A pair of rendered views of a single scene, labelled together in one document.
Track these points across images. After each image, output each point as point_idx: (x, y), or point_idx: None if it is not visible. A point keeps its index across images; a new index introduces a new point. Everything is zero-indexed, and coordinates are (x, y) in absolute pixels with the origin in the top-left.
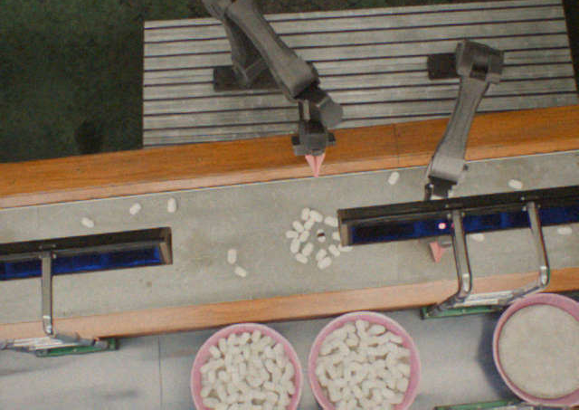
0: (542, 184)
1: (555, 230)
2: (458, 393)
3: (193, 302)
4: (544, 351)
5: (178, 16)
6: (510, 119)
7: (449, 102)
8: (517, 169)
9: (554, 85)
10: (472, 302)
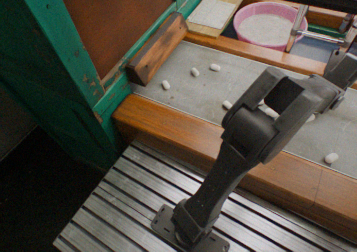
0: (206, 98)
1: (219, 72)
2: (323, 43)
3: None
4: (269, 29)
5: None
6: (198, 145)
7: (224, 209)
8: (217, 114)
9: (131, 170)
10: (323, 35)
